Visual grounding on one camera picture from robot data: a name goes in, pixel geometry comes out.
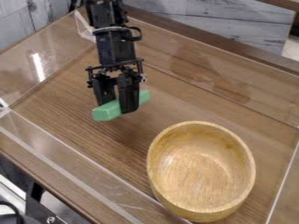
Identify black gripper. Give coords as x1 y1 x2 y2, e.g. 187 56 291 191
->
87 27 143 114

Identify green rectangular block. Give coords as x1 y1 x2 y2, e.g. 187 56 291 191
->
91 90 151 122

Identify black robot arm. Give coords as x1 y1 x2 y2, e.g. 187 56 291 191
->
84 0 145 114

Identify brown wooden bowl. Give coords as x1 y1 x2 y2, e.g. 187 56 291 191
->
146 121 257 222

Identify black table leg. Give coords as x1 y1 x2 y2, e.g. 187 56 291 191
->
27 182 46 202

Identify black device with bolt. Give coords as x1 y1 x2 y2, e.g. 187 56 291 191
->
24 198 71 224

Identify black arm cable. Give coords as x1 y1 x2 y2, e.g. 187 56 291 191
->
125 25 145 42

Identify clear acrylic corner bracket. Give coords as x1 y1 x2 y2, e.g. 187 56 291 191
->
74 10 96 42

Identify black cable below table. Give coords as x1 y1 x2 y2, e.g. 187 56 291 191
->
0 200 24 224

